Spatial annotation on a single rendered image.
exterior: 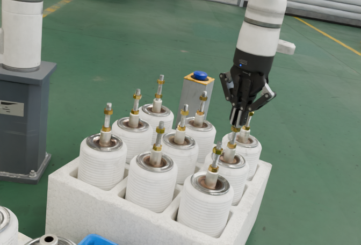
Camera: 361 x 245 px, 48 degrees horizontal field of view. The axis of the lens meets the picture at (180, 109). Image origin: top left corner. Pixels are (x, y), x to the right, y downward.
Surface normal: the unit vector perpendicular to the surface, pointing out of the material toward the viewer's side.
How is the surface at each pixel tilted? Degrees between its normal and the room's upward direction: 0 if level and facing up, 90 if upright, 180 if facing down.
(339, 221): 0
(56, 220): 90
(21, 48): 90
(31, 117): 87
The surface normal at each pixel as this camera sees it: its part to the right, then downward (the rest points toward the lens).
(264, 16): -0.20, 0.34
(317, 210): 0.18, -0.91
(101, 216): -0.40, 0.28
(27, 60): 0.63, 0.41
